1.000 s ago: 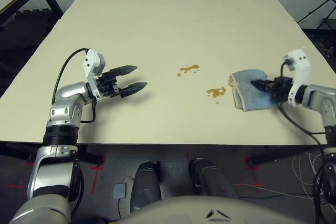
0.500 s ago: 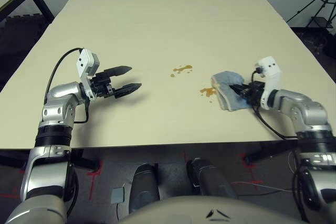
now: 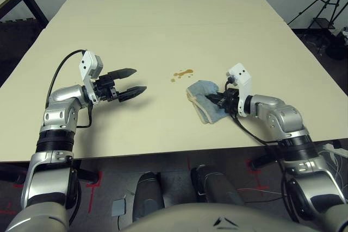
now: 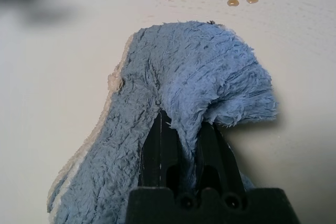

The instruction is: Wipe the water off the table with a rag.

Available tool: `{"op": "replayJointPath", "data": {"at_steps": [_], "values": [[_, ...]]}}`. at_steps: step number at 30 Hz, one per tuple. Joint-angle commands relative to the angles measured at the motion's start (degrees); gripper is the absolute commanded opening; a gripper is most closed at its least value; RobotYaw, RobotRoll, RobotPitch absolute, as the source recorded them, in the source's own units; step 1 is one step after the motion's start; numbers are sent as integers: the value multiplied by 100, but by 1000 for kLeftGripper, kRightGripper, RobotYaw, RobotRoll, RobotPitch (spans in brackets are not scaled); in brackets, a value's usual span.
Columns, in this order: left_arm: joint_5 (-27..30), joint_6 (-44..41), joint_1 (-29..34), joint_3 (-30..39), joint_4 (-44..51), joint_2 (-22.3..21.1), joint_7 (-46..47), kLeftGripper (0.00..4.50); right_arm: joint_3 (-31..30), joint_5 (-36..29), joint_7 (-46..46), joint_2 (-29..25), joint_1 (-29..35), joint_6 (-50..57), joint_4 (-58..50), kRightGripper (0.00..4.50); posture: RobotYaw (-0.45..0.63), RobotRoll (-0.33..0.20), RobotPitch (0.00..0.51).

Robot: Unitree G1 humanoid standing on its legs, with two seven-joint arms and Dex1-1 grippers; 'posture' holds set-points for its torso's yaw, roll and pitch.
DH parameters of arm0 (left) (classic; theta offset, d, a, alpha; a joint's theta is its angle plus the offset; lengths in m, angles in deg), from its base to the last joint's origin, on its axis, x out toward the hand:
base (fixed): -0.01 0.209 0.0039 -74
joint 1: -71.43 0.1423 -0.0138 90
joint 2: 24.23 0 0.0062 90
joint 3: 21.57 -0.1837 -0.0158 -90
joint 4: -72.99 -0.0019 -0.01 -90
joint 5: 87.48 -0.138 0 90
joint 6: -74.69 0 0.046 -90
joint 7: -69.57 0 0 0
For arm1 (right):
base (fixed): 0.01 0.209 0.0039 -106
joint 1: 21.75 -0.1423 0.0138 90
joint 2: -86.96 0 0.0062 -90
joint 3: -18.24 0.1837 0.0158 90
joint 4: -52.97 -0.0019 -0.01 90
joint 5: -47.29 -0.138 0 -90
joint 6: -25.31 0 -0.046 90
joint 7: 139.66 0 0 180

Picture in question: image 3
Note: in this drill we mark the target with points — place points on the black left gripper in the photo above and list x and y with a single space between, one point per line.
104 89

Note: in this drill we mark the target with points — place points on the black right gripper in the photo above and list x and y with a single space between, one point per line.
229 101

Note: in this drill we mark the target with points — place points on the blue cloth rag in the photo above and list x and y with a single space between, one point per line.
201 93

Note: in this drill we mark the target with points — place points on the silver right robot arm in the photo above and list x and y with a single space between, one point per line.
282 118

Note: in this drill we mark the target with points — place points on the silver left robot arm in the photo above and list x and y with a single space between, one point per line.
59 112

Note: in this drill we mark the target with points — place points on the brown liquid spill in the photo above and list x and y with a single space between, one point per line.
181 73

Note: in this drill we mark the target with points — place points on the black table foot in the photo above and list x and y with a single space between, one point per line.
261 162
84 174

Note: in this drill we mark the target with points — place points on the dark right robot leg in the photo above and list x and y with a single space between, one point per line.
214 185

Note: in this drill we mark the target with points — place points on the dark robot leg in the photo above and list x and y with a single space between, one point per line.
148 194
214 185

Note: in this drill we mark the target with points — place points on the dark left robot leg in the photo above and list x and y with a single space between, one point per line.
148 194

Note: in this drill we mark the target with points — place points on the grey robot torso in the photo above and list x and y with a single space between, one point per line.
190 218

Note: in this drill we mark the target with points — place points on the grey square floor plate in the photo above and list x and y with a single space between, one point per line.
119 207

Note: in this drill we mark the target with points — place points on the white power strip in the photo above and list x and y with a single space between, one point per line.
337 151

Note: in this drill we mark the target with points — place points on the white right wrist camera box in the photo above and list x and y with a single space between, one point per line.
242 80

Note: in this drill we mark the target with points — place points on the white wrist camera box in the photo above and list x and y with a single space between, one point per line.
242 80
87 61

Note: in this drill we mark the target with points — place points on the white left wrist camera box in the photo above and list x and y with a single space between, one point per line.
87 61

